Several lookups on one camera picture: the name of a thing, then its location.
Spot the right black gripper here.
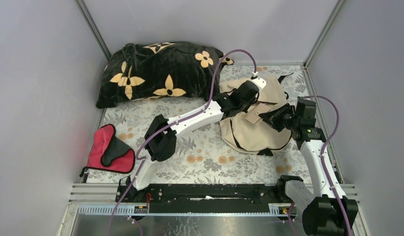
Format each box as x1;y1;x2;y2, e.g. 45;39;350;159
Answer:
259;103;300;133

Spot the beige canvas student bag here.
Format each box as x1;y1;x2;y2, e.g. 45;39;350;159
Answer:
219;76;291;156

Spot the tan wooden square block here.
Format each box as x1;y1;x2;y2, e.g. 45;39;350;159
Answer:
244;103;272;124

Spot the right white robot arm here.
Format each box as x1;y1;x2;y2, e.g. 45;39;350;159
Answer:
263;96;359;236

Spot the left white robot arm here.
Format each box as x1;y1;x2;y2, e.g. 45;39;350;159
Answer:
126;77;267;202

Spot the floral patterned table mat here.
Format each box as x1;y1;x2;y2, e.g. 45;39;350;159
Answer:
88;65;336;185

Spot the black floral pillow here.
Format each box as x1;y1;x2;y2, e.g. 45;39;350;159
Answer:
95;41;234;109

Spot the red and black pouch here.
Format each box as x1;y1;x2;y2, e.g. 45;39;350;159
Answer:
80;124;135;177

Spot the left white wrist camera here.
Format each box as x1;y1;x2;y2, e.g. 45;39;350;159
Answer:
251;76;267;91

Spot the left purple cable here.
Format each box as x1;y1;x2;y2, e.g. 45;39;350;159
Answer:
107;49;258;236

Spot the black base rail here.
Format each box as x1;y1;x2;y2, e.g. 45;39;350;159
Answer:
115;184;292;214

